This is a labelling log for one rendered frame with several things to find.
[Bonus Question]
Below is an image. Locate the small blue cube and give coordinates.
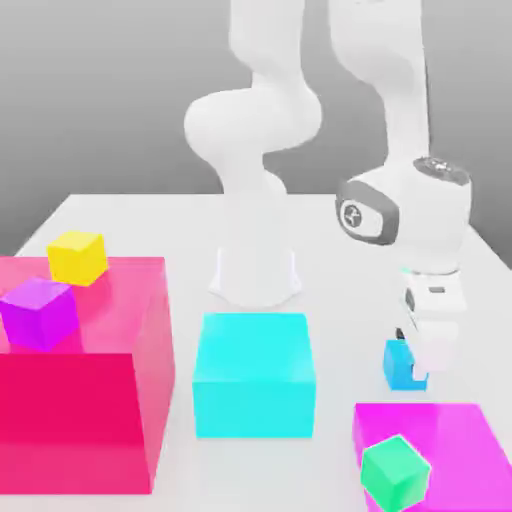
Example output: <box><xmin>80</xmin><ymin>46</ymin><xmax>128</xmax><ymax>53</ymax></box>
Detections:
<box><xmin>382</xmin><ymin>338</ymin><xmax>429</xmax><ymax>392</ymax></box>

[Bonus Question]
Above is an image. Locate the large magenta box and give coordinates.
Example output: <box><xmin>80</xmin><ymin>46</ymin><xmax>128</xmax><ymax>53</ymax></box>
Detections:
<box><xmin>352</xmin><ymin>402</ymin><xmax>512</xmax><ymax>512</ymax></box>

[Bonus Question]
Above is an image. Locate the large cyan box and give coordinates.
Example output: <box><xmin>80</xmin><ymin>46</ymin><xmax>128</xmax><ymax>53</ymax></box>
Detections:
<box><xmin>191</xmin><ymin>312</ymin><xmax>318</xmax><ymax>440</ymax></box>

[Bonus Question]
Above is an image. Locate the small yellow cube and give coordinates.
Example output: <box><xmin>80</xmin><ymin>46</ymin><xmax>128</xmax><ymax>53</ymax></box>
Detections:
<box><xmin>46</xmin><ymin>230</ymin><xmax>110</xmax><ymax>288</ymax></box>

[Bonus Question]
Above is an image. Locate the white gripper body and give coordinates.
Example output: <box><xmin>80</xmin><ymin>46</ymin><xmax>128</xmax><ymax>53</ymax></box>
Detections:
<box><xmin>406</xmin><ymin>318</ymin><xmax>460</xmax><ymax>374</ymax></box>

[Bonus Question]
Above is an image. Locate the small purple cube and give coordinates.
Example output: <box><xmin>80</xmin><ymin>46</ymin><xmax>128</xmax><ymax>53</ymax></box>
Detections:
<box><xmin>0</xmin><ymin>276</ymin><xmax>80</xmax><ymax>354</ymax></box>

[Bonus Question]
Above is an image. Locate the large pink box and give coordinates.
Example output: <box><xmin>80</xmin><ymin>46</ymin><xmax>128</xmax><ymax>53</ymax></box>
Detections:
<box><xmin>0</xmin><ymin>256</ymin><xmax>176</xmax><ymax>496</ymax></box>

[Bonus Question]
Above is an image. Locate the small green cube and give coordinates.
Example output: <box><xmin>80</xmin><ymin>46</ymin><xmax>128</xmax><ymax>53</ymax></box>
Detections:
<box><xmin>359</xmin><ymin>434</ymin><xmax>433</xmax><ymax>512</ymax></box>

